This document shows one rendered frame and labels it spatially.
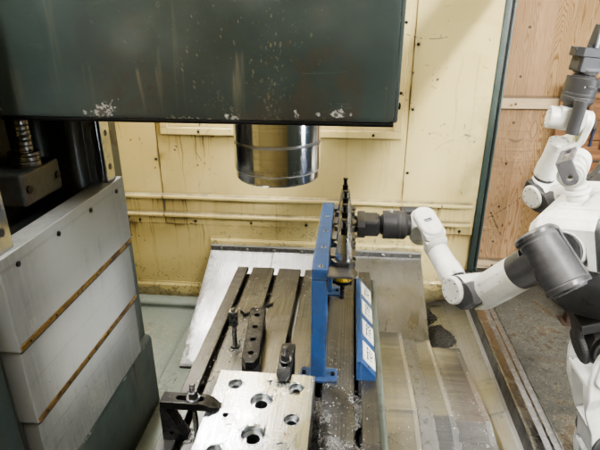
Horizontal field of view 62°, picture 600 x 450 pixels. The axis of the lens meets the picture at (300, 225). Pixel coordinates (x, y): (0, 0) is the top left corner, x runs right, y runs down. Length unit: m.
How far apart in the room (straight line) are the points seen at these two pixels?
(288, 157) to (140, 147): 1.33
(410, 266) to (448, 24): 0.92
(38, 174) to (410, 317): 1.37
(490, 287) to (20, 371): 1.04
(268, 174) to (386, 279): 1.25
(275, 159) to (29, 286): 0.49
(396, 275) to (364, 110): 1.35
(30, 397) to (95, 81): 0.58
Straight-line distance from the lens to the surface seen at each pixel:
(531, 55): 3.71
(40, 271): 1.04
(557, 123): 1.65
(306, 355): 1.45
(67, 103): 0.91
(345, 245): 1.22
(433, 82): 1.94
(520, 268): 1.25
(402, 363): 1.70
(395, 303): 1.99
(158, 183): 2.15
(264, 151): 0.86
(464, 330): 2.06
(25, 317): 1.02
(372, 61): 0.78
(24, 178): 1.08
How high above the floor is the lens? 1.78
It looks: 23 degrees down
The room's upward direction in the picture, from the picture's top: straight up
